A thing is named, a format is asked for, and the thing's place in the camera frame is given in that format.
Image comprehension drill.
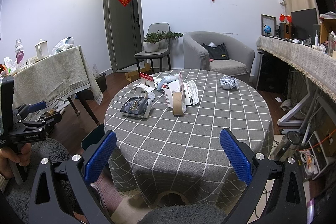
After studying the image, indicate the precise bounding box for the black monitor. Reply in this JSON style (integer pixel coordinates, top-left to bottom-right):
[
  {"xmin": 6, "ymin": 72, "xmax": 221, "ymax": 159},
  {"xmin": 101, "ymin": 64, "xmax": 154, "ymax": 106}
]
[{"xmin": 291, "ymin": 9, "xmax": 318, "ymax": 40}]

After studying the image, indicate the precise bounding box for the beige patterned tablecloth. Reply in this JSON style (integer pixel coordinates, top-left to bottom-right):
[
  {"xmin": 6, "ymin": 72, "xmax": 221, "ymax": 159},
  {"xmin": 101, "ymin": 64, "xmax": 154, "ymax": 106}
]
[{"xmin": 13, "ymin": 46, "xmax": 103, "ymax": 107}]

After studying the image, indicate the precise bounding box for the small blue globe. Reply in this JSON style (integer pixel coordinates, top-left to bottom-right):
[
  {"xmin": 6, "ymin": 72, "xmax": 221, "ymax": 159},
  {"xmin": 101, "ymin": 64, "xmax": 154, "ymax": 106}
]
[{"xmin": 263, "ymin": 25, "xmax": 272, "ymax": 36}]

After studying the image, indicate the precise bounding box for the teal trash bin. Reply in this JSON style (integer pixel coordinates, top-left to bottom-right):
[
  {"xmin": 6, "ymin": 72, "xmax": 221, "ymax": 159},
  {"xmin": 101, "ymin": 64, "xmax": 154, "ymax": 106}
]
[{"xmin": 81, "ymin": 124, "xmax": 105, "ymax": 151}]

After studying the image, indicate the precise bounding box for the black storage box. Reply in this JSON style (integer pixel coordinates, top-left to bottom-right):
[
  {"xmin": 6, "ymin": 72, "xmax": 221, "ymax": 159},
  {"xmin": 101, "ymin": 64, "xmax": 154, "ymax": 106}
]
[{"xmin": 94, "ymin": 73, "xmax": 107, "ymax": 93}]

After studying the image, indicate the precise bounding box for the brown tape roll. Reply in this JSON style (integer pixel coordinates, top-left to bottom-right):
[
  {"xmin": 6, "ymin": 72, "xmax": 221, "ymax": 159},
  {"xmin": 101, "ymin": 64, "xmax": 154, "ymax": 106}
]
[{"xmin": 173, "ymin": 92, "xmax": 187, "ymax": 116}]

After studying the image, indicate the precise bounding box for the blue white tissue pack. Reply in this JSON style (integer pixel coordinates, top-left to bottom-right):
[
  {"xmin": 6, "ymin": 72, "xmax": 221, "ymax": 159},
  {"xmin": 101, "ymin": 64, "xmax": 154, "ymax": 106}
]
[{"xmin": 157, "ymin": 74, "xmax": 179, "ymax": 90}]

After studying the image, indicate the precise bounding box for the white paper ball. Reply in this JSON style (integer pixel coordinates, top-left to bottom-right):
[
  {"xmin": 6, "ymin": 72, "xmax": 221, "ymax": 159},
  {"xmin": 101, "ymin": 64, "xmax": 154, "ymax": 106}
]
[{"xmin": 219, "ymin": 75, "xmax": 239, "ymax": 90}]

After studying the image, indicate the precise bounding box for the white bottle purple label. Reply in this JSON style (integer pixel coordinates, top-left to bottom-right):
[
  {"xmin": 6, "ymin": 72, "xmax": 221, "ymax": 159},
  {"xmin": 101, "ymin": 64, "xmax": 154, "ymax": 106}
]
[{"xmin": 15, "ymin": 39, "xmax": 24, "ymax": 68}]

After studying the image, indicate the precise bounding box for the wooden speaker box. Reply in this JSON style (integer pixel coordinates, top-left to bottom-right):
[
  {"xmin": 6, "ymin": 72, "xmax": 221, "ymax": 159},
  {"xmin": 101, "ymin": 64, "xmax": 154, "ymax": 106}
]
[{"xmin": 279, "ymin": 23, "xmax": 291, "ymax": 39}]

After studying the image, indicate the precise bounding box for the white kettle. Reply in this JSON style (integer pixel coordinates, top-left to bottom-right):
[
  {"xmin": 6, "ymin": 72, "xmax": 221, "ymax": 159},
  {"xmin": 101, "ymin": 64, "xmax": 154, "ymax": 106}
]
[{"xmin": 35, "ymin": 39, "xmax": 49, "ymax": 60}]

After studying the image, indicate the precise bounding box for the black handbag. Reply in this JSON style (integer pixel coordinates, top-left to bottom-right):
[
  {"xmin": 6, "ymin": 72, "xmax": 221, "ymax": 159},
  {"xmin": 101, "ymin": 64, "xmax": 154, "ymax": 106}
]
[{"xmin": 202, "ymin": 43, "xmax": 230, "ymax": 60}]

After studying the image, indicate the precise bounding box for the grey dining chair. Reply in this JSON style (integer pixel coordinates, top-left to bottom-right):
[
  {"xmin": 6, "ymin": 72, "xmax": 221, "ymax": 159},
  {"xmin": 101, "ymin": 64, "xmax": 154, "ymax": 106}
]
[{"xmin": 134, "ymin": 23, "xmax": 171, "ymax": 73}]

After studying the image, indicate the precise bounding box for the grey checked round tablecloth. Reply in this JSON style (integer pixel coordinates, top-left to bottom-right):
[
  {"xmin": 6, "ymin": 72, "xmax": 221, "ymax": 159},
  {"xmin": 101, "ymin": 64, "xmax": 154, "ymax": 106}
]
[{"xmin": 105, "ymin": 69, "xmax": 273, "ymax": 211}]

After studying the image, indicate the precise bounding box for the beige fringed sideboard cloth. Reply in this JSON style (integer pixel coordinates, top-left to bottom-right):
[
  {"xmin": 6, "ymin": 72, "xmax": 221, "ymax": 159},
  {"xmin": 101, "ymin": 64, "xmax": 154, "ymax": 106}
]
[{"xmin": 256, "ymin": 36, "xmax": 336, "ymax": 101}]

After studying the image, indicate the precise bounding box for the person's left hand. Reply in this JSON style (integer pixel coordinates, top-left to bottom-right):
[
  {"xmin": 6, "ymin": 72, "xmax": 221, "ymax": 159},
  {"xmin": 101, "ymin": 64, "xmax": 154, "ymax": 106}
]
[{"xmin": 0, "ymin": 143, "xmax": 31, "ymax": 180}]

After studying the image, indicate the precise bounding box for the white round lid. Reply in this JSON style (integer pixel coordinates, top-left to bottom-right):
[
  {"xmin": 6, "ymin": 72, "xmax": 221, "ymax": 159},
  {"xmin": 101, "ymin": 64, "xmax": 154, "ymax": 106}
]
[{"xmin": 135, "ymin": 87, "xmax": 149, "ymax": 99}]

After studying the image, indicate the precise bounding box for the white plastic bag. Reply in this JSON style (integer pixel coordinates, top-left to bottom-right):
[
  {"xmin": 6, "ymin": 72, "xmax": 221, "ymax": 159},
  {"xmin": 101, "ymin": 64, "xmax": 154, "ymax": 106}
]
[{"xmin": 51, "ymin": 36, "xmax": 74, "ymax": 55}]

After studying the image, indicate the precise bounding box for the dark snack bag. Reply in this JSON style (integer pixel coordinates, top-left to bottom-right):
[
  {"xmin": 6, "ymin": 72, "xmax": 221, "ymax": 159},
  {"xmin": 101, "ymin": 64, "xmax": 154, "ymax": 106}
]
[{"xmin": 120, "ymin": 97, "xmax": 151, "ymax": 119}]

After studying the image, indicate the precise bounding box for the white printed carton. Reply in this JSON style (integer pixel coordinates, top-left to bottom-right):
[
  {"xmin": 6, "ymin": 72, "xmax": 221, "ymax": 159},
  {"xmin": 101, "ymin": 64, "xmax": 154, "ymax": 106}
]
[{"xmin": 184, "ymin": 80, "xmax": 199, "ymax": 106}]

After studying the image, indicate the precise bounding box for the picture frame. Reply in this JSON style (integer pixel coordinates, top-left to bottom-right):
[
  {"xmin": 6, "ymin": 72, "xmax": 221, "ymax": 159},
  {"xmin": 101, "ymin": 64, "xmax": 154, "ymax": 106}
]
[{"xmin": 261, "ymin": 14, "xmax": 276, "ymax": 36}]

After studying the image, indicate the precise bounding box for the white red cardboard box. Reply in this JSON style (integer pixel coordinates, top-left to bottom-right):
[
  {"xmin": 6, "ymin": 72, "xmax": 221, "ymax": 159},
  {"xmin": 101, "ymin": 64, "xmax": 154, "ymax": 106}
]
[{"xmin": 162, "ymin": 72, "xmax": 185, "ymax": 108}]

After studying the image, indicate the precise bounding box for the cardboard box on floor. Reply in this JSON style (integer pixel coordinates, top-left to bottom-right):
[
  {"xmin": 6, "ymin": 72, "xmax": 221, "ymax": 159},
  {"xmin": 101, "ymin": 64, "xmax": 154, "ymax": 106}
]
[{"xmin": 125, "ymin": 63, "xmax": 151, "ymax": 83}]

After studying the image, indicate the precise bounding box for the grey armchair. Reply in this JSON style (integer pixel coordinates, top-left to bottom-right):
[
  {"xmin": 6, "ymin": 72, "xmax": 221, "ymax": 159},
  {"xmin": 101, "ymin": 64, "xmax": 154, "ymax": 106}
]
[{"xmin": 183, "ymin": 31, "xmax": 255, "ymax": 83}]

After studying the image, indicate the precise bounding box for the potted green plant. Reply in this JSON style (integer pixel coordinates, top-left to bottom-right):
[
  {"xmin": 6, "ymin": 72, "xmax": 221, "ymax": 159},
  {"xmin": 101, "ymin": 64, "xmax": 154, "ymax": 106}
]
[{"xmin": 143, "ymin": 31, "xmax": 183, "ymax": 53}]

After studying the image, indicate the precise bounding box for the grey door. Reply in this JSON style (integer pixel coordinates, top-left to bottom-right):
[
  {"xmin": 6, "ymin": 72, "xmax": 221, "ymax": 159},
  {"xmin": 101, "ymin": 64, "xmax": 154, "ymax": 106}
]
[{"xmin": 103, "ymin": 0, "xmax": 144, "ymax": 72}]

